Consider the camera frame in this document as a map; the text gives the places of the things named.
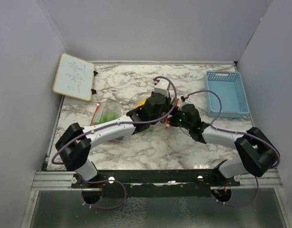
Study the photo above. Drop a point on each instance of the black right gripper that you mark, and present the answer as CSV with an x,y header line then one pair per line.
x,y
175,111

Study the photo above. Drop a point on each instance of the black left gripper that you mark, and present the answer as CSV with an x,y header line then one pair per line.
x,y
168,100

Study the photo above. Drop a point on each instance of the yellow fake banana bunch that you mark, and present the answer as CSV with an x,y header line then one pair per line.
x,y
139,102

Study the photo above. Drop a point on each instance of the clear zip top bag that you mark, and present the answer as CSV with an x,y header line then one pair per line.
x,y
106,112

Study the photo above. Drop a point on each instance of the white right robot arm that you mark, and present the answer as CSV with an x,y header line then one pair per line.
x,y
255,152

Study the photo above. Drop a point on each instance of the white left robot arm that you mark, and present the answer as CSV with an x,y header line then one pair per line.
x,y
76,142

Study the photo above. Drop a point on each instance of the green fake vegetable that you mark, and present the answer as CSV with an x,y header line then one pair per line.
x,y
108,117

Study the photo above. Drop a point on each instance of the light blue plastic basket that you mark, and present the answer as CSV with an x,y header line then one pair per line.
x,y
227,94

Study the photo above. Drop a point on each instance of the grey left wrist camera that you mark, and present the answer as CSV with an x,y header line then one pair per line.
x,y
162,87

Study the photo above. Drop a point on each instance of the black metal base rail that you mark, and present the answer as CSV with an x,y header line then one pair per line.
x,y
167,183

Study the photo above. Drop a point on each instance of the small whiteboard with wooden frame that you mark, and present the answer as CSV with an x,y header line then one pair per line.
x,y
74,78

